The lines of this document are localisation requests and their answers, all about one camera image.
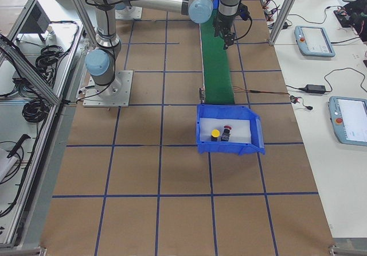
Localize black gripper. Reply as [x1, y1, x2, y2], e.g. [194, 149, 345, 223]
[213, 11, 236, 50]

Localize yellow push button switch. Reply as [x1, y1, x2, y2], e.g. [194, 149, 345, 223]
[210, 129, 221, 142]

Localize red push button switch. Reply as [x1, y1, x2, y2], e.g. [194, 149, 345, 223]
[221, 125, 232, 142]

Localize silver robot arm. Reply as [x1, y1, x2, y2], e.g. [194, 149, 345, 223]
[85, 0, 244, 105]
[115, 3, 135, 12]

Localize green conveyor belt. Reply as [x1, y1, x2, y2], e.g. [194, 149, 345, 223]
[199, 0, 235, 105]

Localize teach pendant far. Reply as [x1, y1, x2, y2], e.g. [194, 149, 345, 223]
[294, 26, 335, 57]

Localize teach pendant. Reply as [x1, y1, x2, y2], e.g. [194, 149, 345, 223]
[294, 26, 335, 57]
[328, 96, 366, 146]

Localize blue bin right side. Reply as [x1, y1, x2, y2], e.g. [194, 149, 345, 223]
[196, 104, 266, 155]

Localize white foam pad right bin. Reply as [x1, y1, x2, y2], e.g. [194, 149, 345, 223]
[198, 118, 251, 143]

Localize black power adapter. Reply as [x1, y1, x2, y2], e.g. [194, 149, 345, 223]
[304, 84, 327, 94]

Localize teach pendant near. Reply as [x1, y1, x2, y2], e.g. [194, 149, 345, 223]
[328, 96, 366, 146]

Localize brown paper table cover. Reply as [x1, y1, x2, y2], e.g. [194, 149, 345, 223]
[41, 0, 333, 255]

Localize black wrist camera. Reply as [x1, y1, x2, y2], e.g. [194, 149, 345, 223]
[237, 3, 251, 21]

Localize aluminium frame post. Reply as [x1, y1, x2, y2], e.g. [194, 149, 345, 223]
[268, 0, 295, 45]

